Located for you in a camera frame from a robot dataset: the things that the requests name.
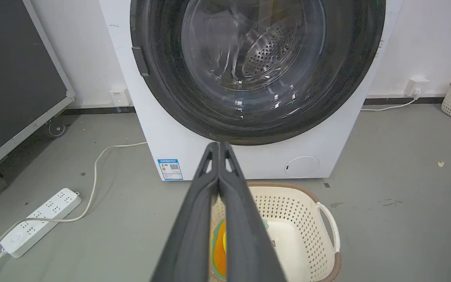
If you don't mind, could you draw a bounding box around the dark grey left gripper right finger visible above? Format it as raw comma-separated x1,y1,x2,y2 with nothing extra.
218,142,287,282

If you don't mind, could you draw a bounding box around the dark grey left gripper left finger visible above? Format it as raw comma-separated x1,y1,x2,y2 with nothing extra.
150,142,220,282

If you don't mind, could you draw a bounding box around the white front-load washing machine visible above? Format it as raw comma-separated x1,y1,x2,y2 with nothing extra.
99,0,404,181

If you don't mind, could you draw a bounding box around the round black washing machine door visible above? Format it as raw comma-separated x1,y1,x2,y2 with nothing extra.
130,0,386,146

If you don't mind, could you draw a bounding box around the orange and green toy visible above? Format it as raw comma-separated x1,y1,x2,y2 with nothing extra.
211,219,227,279

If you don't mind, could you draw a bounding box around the cream perforated laundry basket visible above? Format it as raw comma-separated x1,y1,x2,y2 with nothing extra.
209,182,342,282

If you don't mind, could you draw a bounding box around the blue energy label sticker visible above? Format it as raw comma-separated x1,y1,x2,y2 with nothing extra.
157,159,184,181

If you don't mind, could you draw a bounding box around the white power strip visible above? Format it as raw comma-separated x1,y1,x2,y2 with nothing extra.
0,188,82,259

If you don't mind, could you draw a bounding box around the white power strip cable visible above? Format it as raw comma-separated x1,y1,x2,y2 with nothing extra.
0,142,148,282

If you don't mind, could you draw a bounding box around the white wall socket with plug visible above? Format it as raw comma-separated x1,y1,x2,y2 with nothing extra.
404,78,431,98

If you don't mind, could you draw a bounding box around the black board on wheeled frame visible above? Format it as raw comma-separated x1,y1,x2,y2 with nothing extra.
0,0,76,191

